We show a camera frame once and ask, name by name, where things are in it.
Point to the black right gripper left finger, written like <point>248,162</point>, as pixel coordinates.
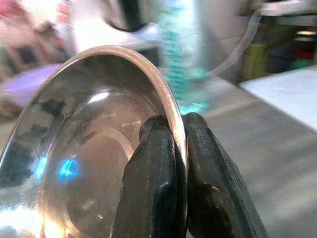
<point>151,183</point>

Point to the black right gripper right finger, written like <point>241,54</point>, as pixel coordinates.
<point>213,183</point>

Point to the stainless steel bowl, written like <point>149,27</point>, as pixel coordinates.
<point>81,148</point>

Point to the white cloth mat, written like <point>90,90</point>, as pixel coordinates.
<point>284,94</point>

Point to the green yellow container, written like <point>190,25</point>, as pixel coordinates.
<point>253,60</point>

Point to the teal printed plastic bottle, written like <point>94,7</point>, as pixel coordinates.
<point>180,57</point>

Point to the clear glass bowl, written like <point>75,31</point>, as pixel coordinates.
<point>237,47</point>

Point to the purple plastic lid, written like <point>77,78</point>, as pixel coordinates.
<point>27,84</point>

